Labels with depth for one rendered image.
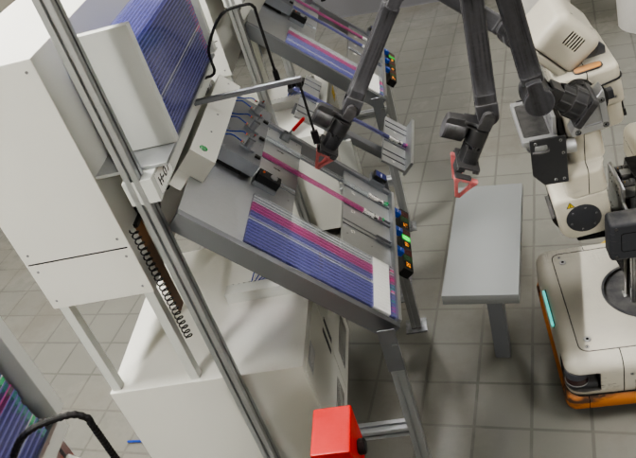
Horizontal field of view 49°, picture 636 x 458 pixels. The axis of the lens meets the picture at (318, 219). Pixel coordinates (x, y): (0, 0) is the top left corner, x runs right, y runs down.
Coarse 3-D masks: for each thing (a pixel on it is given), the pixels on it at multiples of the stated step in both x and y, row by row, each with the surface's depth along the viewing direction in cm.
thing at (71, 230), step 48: (96, 0) 193; (0, 48) 169; (48, 48) 164; (0, 96) 162; (48, 96) 161; (0, 144) 170; (48, 144) 169; (96, 144) 178; (0, 192) 178; (48, 192) 177; (96, 192) 177; (48, 240) 187; (96, 240) 186; (48, 288) 197; (96, 288) 196; (144, 288) 195
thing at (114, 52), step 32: (192, 0) 216; (96, 32) 162; (128, 32) 162; (96, 64) 167; (128, 64) 167; (128, 96) 172; (160, 96) 173; (128, 128) 177; (160, 128) 177; (160, 160) 173; (256, 288) 240; (384, 352) 199
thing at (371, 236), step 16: (352, 176) 249; (352, 192) 241; (352, 208) 233; (368, 208) 240; (384, 208) 246; (352, 224) 226; (368, 224) 232; (384, 224) 237; (352, 240) 219; (368, 240) 225; (384, 240) 230; (384, 256) 224
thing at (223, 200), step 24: (264, 144) 230; (288, 144) 239; (216, 168) 205; (264, 168) 220; (192, 192) 191; (216, 192) 197; (240, 192) 204; (264, 192) 211; (288, 192) 218; (216, 216) 189; (240, 216) 196
